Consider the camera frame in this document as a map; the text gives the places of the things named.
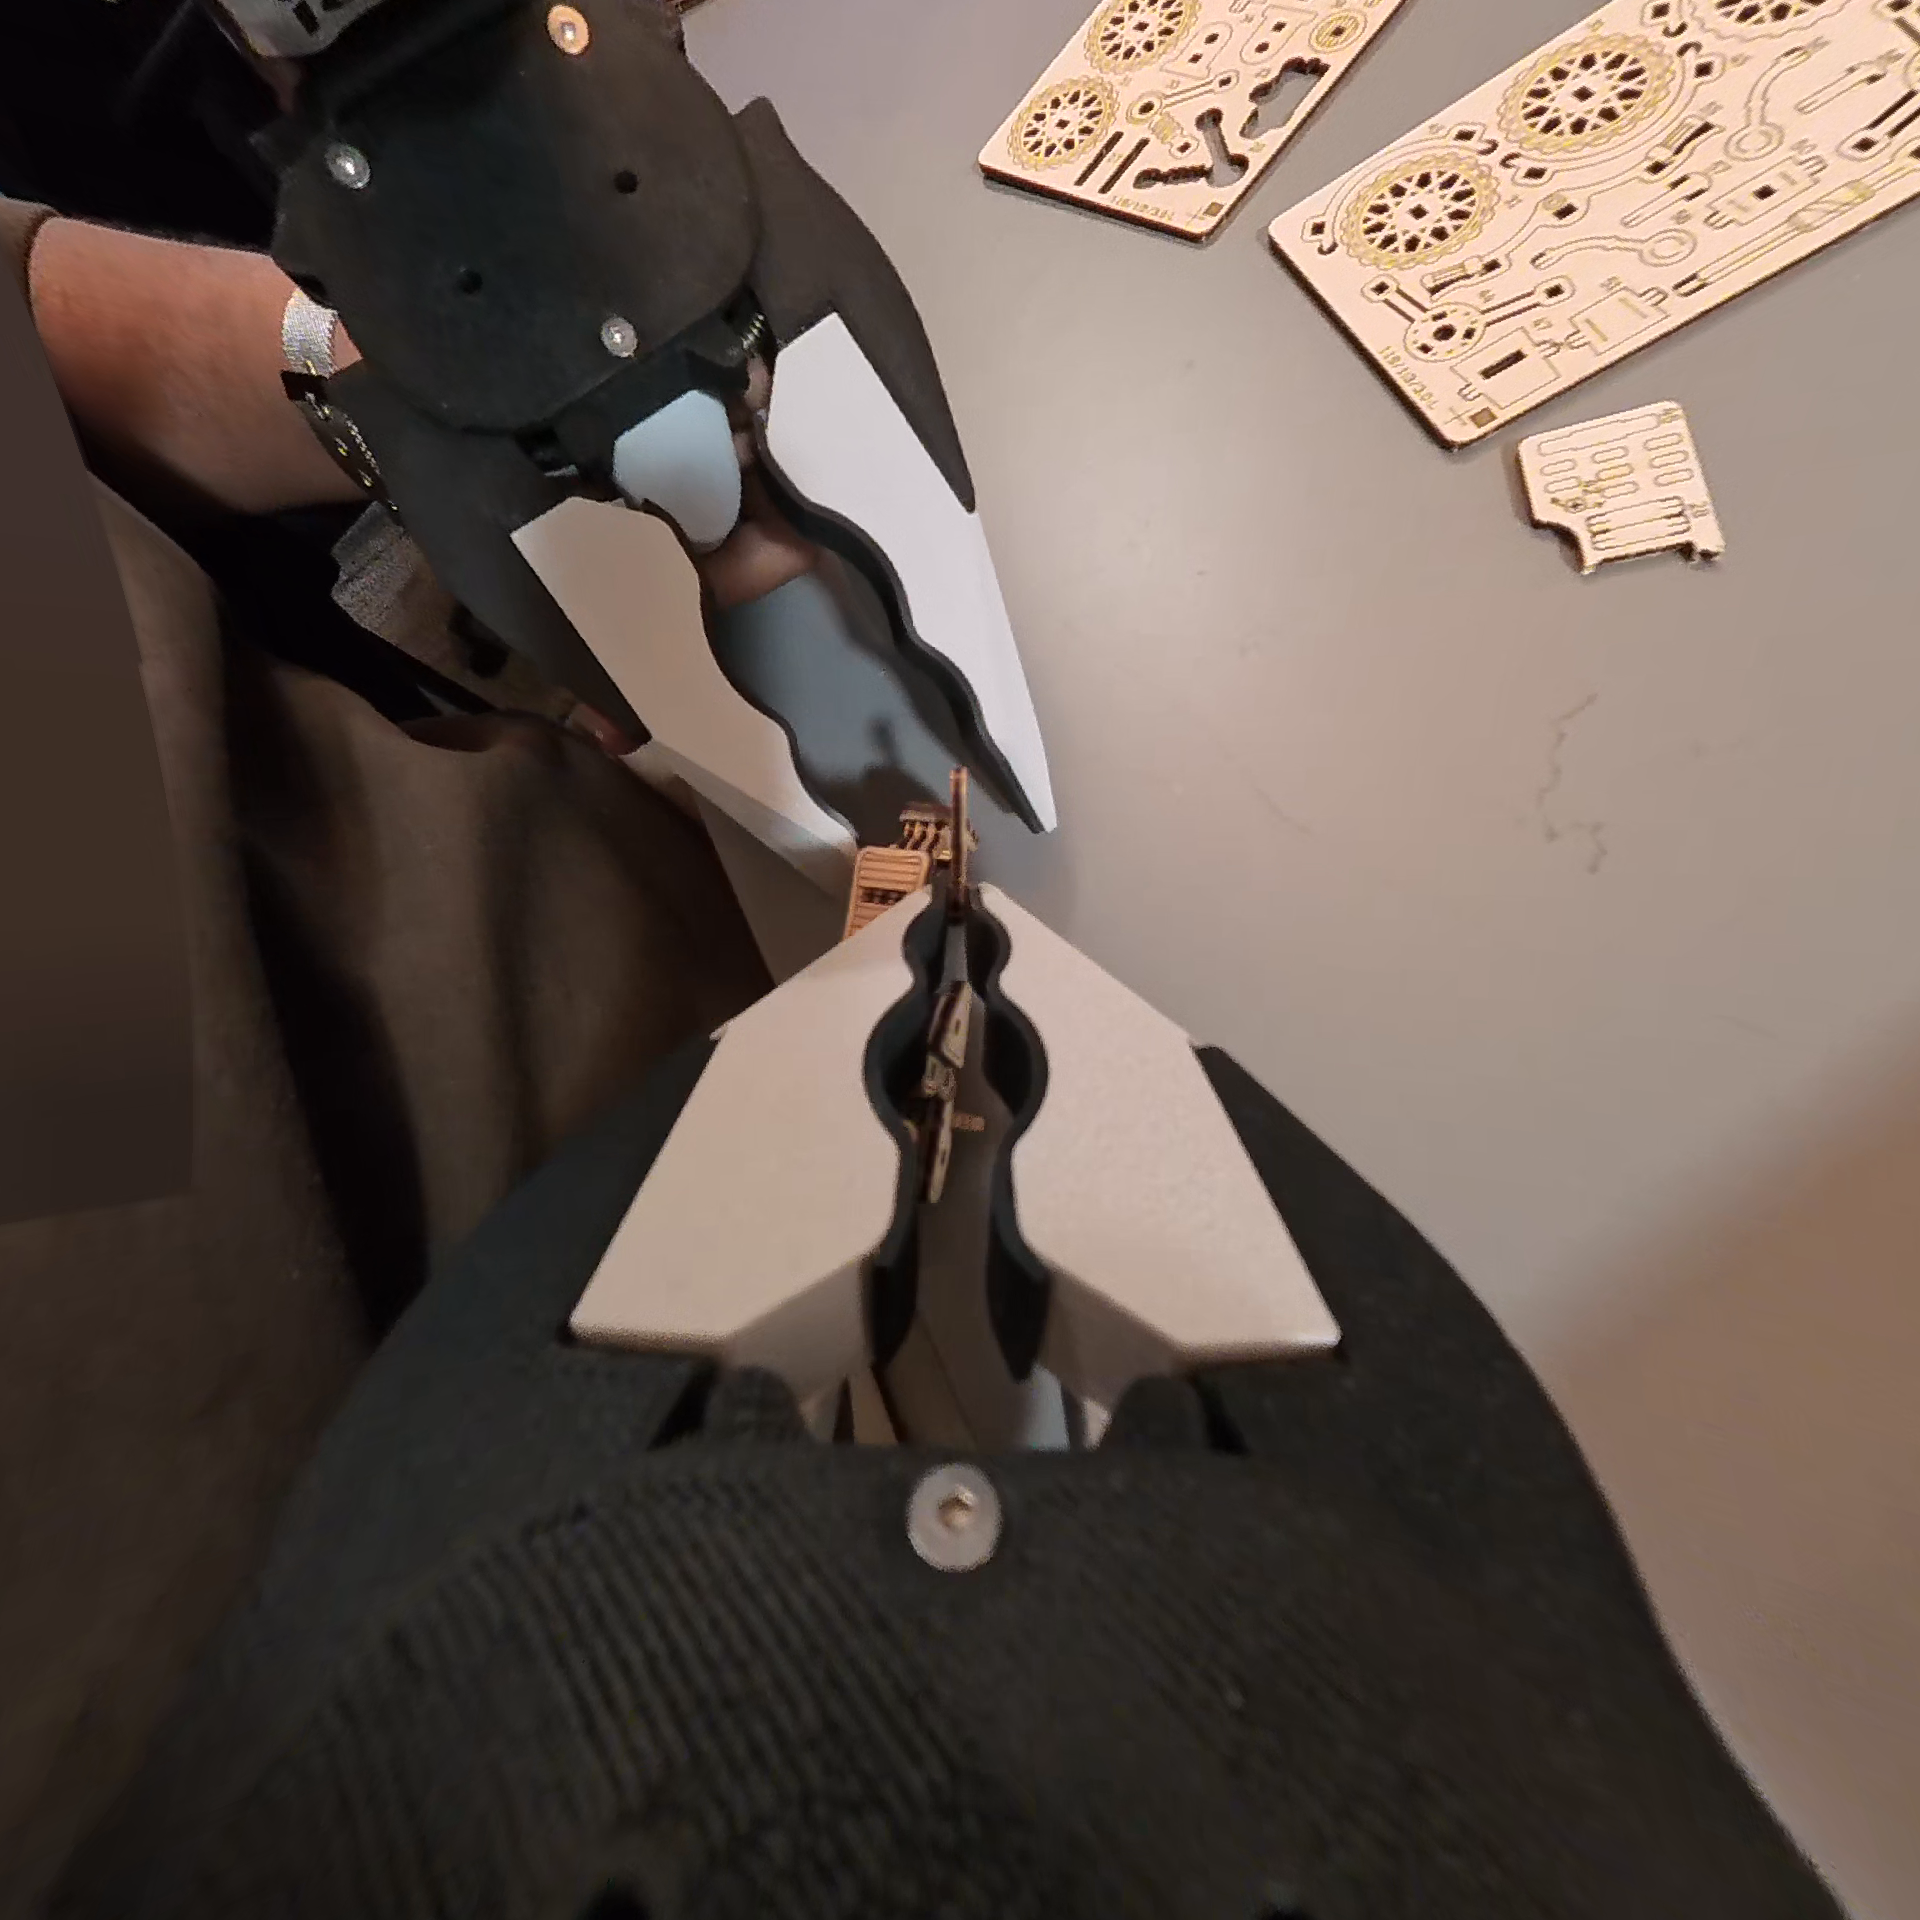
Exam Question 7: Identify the grey desk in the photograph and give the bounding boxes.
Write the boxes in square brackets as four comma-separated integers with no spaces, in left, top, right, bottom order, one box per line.
[661,0,1920,1920]

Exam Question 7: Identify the wooden puzzle sheet rectangular window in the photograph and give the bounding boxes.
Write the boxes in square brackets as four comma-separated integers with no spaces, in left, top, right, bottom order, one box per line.
[1267,0,1920,452]

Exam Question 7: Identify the small slotted wooden piece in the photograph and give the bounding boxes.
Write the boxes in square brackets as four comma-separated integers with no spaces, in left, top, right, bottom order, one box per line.
[1517,402,1729,577]

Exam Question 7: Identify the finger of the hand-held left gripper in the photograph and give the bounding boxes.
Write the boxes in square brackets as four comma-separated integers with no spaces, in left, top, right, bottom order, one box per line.
[754,315,1064,836]
[507,498,861,859]

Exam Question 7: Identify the wooden puzzle sheet small wheels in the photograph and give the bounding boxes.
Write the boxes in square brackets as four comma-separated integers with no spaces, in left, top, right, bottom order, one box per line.
[979,0,1405,244]

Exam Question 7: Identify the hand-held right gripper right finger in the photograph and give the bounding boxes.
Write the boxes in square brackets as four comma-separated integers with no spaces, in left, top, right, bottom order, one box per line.
[970,885,1343,1383]

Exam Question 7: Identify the silver wristband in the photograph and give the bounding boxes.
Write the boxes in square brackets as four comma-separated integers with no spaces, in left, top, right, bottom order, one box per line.
[278,288,395,520]

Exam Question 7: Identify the person's left forearm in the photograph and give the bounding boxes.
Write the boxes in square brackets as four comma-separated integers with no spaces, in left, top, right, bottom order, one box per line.
[31,211,362,506]

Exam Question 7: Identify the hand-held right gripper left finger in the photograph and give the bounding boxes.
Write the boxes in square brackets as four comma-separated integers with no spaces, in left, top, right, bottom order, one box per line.
[570,897,951,1369]

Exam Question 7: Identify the partly built wooden model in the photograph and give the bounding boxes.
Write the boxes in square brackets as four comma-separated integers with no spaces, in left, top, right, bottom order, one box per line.
[849,802,993,1203]

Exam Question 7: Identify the person's left hand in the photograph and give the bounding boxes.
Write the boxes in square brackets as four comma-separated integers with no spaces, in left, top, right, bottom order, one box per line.
[703,515,826,613]

